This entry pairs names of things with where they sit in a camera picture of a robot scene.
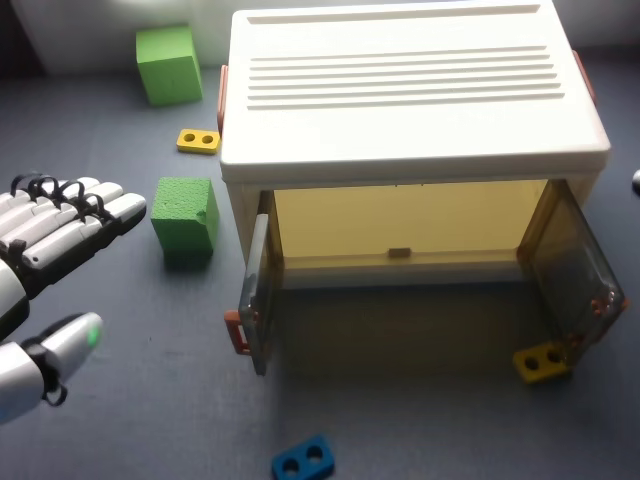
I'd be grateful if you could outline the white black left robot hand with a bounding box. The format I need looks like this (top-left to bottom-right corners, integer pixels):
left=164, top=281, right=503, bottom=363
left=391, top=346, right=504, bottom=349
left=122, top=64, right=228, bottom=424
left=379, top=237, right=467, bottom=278
left=0, top=173, right=148, bottom=427

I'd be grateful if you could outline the white storage box with doors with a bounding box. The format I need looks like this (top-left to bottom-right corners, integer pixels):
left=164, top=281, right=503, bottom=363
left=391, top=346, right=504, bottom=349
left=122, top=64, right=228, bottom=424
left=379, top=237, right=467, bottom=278
left=218, top=0, right=612, bottom=291

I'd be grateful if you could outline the small green foam block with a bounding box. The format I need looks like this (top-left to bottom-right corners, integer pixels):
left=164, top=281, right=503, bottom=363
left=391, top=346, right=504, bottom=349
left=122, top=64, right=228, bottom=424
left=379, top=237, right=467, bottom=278
left=150, top=176, right=221, bottom=267

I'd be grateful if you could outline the yellow two-hole block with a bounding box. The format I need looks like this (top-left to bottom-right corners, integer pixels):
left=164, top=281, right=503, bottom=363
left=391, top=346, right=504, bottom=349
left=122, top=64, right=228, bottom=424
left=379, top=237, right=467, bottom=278
left=176, top=128, right=222, bottom=156
left=512, top=341, right=572, bottom=385

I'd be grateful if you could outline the large green foam block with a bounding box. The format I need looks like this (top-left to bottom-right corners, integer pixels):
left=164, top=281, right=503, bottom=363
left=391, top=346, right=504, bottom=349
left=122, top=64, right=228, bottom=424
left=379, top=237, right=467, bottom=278
left=135, top=23, right=205, bottom=107

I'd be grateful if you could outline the grey table cloth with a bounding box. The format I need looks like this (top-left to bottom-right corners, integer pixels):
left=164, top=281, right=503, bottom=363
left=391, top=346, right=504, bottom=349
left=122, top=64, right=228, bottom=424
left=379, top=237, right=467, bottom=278
left=0, top=47, right=640, bottom=480

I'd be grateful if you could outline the blue two-hole block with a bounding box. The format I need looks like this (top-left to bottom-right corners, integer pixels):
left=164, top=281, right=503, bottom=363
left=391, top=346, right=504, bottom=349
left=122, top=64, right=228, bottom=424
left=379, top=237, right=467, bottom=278
left=271, top=434, right=338, bottom=480

